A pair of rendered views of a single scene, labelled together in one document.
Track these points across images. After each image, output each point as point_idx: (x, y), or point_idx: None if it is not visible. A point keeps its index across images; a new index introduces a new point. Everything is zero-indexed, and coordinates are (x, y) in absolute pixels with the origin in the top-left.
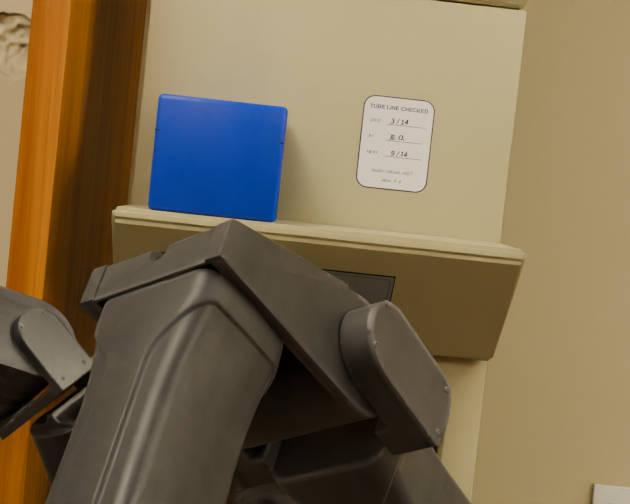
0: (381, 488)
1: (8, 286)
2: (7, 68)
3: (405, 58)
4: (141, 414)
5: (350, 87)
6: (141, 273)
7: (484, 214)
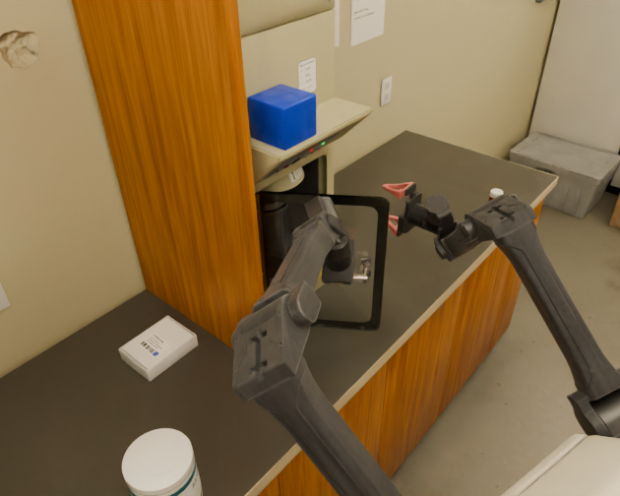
0: None
1: (245, 200)
2: (21, 63)
3: (306, 43)
4: (546, 260)
5: (293, 62)
6: (512, 226)
7: (330, 89)
